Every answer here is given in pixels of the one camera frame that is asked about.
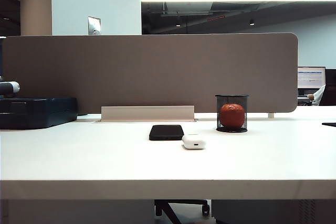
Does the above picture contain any white wireless earphone case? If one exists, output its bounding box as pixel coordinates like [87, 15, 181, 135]
[182, 134, 207, 151]

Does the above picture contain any dark blue tool case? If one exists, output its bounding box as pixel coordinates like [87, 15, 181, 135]
[0, 97, 79, 130]

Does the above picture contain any brown desk divider panel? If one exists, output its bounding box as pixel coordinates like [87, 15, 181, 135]
[1, 33, 299, 114]

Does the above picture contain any black smartphone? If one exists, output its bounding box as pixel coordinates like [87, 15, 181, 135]
[149, 124, 185, 141]

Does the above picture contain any black mesh pen holder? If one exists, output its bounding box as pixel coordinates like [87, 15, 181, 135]
[215, 94, 250, 133]

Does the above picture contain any orange fruit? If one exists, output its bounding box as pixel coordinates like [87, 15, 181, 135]
[219, 103, 246, 128]

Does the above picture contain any black office chair base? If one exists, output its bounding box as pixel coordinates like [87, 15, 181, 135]
[154, 199, 211, 224]

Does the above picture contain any computer monitor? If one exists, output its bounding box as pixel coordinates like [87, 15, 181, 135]
[297, 66, 327, 96]

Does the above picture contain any dark under-desk cabinet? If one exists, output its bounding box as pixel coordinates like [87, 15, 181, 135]
[211, 199, 336, 224]

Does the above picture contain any person in white shirt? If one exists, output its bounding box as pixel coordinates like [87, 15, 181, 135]
[307, 84, 327, 106]

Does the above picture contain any white grey cylindrical tool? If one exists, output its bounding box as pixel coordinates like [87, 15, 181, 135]
[0, 81, 20, 95]

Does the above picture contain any white cable tray flap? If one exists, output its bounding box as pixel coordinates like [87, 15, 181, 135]
[101, 105, 195, 122]

